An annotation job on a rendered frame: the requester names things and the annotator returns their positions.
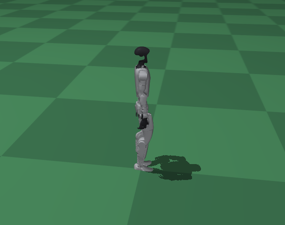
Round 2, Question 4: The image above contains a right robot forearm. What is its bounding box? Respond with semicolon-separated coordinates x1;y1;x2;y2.
140;94;148;118

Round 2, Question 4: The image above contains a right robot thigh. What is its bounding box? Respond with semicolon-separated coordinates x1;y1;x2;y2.
138;112;154;146

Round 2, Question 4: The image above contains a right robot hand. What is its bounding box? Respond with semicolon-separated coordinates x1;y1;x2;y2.
138;114;148;129

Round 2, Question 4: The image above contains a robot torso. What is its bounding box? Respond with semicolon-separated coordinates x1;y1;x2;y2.
134;65;151;115

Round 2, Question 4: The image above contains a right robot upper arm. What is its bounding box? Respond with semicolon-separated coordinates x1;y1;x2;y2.
138;71;147;98

